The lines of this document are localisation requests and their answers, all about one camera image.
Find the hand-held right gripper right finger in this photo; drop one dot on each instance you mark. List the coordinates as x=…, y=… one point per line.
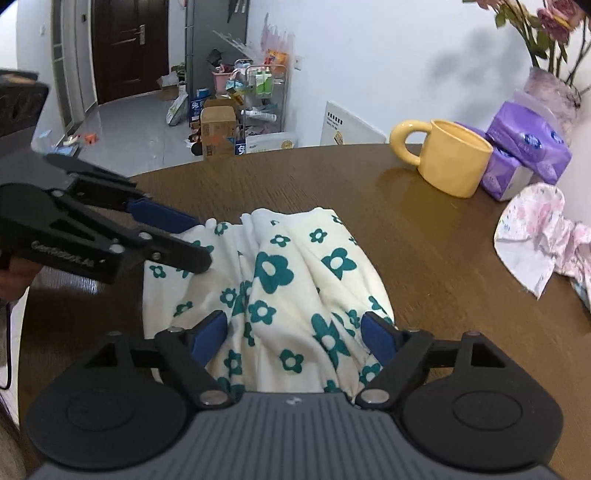
x=381, y=337

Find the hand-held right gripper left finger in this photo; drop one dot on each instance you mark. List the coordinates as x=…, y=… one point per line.
x=207, y=339

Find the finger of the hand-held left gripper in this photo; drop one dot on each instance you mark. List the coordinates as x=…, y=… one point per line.
x=184, y=256
x=161, y=216

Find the cream shirt with teal flowers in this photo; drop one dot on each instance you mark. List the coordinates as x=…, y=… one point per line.
x=295, y=277

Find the person's left hand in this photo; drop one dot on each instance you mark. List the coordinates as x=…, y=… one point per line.
x=14, y=281

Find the brown cardboard box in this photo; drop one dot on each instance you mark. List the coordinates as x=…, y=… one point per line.
x=217, y=134

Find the white green bag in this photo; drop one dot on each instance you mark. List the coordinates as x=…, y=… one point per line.
x=178, y=108

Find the blue white carton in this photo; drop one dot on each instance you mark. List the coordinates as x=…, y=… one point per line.
x=199, y=105

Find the open cardboard box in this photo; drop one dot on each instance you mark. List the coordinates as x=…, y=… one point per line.
x=170, y=85

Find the white closet door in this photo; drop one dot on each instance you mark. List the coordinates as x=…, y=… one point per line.
x=69, y=69

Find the cluttered storage cart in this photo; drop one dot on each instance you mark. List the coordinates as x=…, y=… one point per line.
x=263, y=87

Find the dark wooden door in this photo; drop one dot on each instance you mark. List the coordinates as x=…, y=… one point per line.
x=129, y=55

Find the grey fridge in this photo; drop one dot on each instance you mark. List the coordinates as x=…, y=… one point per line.
x=198, y=37

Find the pink floral garment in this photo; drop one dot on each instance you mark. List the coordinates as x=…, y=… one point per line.
x=531, y=217

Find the yellow mug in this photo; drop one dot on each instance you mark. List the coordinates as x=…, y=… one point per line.
x=455, y=157

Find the sealed purple tissue pack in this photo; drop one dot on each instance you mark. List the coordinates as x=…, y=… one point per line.
x=503, y=180

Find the white flat box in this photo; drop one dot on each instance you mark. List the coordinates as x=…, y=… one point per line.
x=346, y=124

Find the opened purple tissue pack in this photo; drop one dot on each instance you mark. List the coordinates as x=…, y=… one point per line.
x=531, y=138

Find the purple textured vase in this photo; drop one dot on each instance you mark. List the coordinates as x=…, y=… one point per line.
x=549, y=92

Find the bouquet of dried roses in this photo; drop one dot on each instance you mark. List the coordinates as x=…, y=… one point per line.
x=554, y=18

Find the white wall socket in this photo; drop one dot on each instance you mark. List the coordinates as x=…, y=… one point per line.
x=298, y=62

